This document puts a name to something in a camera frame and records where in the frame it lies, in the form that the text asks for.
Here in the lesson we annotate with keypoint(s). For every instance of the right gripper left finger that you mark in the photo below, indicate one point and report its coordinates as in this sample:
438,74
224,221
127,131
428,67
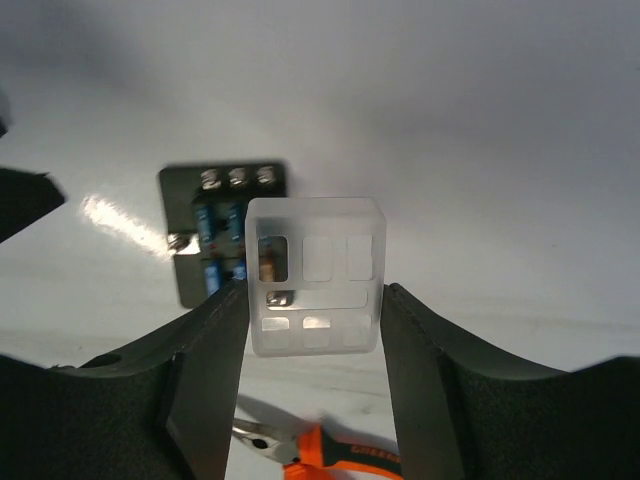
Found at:
202,354

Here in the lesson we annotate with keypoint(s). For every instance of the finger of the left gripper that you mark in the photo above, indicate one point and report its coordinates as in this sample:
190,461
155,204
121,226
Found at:
26,197

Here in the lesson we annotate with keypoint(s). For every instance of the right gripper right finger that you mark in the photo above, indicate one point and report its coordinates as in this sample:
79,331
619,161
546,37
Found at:
466,409

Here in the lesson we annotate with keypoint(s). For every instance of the orange blade fuse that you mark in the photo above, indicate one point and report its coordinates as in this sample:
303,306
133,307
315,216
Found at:
267,267

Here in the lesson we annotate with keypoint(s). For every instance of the black fuse box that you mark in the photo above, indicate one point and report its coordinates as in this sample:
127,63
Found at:
218,185

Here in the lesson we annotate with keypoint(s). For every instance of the clear plastic fuse box cover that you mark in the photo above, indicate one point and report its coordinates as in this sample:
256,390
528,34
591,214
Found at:
330,260

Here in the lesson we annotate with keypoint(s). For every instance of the blue blade fuse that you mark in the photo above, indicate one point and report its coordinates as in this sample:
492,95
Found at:
236,222
205,222

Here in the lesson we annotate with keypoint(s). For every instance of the blue fuse seated in box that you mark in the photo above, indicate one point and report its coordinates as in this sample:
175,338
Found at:
213,277

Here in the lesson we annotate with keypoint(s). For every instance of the orange handled needle-nose pliers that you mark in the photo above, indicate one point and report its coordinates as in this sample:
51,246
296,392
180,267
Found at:
314,454

